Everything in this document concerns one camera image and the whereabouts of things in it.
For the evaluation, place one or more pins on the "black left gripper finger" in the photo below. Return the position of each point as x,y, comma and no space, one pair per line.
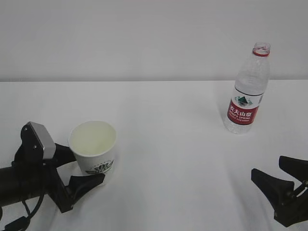
63,155
81,185

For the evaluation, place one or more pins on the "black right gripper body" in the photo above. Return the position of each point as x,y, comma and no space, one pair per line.
295,209

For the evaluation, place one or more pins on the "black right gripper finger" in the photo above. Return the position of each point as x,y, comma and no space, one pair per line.
294,167
275,190

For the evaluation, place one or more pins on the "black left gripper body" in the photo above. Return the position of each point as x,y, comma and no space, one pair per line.
37,175

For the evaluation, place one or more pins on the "white paper cup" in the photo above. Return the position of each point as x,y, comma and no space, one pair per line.
93,145

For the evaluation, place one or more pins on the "Nongfu Spring water bottle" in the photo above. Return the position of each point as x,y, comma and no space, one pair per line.
249,88

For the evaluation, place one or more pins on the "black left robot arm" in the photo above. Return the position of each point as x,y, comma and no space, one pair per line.
10,186

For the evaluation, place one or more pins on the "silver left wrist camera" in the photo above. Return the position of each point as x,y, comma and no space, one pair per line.
45,139

